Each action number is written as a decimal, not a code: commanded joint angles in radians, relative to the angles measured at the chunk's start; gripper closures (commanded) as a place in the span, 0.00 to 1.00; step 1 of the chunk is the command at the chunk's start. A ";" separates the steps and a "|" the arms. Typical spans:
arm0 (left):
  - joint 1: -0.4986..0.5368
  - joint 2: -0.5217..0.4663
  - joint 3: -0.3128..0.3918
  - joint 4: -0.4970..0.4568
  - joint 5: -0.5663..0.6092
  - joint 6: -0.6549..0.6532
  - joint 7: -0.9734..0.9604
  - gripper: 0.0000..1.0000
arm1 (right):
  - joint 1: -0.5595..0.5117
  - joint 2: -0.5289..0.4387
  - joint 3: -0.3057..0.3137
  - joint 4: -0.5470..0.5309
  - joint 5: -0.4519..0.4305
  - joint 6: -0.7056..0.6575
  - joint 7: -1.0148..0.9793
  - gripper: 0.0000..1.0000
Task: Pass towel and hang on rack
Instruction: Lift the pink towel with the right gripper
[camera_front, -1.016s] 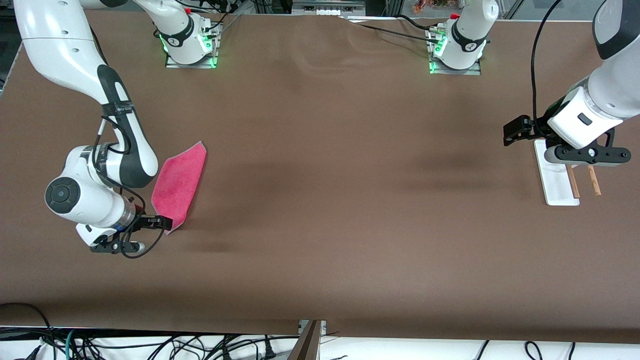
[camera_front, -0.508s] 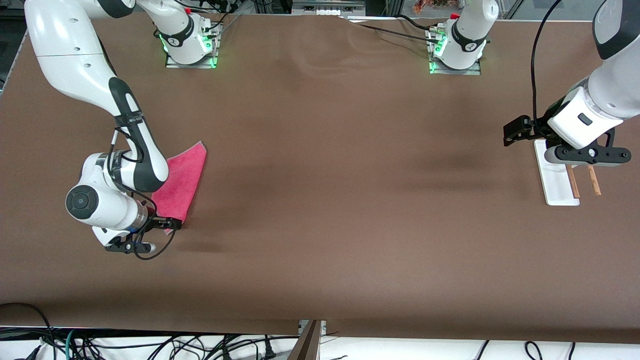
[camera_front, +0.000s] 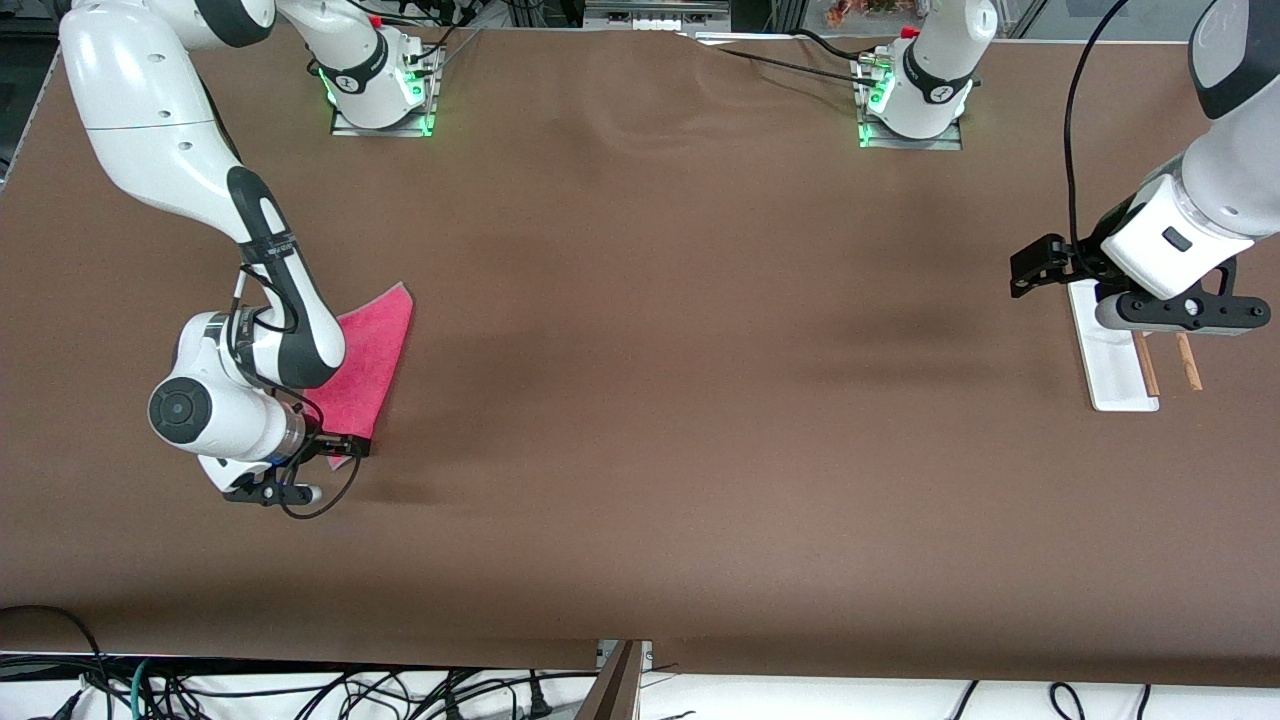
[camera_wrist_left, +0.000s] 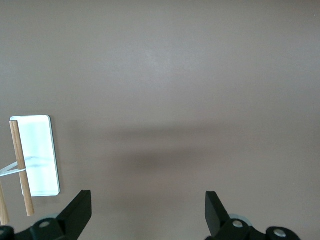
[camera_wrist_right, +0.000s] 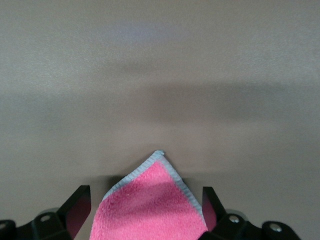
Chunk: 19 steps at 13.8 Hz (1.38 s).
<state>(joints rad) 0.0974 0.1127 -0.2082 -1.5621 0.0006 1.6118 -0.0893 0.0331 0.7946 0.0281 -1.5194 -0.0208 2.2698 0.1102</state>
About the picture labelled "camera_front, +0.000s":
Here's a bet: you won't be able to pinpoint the pink towel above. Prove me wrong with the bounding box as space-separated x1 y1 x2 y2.
310 282 415 471

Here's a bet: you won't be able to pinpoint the white rack with wooden bars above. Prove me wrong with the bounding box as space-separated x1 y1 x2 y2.
1068 280 1204 413

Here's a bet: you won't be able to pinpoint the brown table cover sheet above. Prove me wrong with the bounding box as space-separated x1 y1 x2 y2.
0 18 1280 689

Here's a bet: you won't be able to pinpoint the orange red background objects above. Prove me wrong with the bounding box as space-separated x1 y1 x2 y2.
825 0 901 27

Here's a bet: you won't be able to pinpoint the grey box with white sockets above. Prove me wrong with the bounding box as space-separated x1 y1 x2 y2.
583 0 732 33

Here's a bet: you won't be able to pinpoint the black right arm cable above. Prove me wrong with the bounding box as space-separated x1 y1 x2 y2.
232 265 363 521

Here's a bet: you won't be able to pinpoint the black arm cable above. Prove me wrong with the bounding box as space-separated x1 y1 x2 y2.
1064 0 1131 263
232 265 363 521

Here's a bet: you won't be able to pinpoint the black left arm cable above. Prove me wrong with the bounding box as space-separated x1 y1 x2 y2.
1064 0 1131 263

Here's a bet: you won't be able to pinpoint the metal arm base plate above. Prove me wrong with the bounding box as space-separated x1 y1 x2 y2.
330 45 439 138
857 55 964 151

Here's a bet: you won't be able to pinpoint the thick black looped cable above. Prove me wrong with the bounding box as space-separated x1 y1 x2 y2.
0 604 113 701

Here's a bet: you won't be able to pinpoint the short black table cable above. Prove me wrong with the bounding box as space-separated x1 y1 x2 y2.
790 28 886 66

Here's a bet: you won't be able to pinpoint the long black table cable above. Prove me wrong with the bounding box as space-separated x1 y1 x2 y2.
690 35 881 86

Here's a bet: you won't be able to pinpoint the small metal bracket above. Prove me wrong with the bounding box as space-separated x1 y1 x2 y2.
597 640 654 673

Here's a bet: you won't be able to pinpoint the black base connector cable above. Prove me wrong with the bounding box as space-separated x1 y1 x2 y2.
405 20 481 73

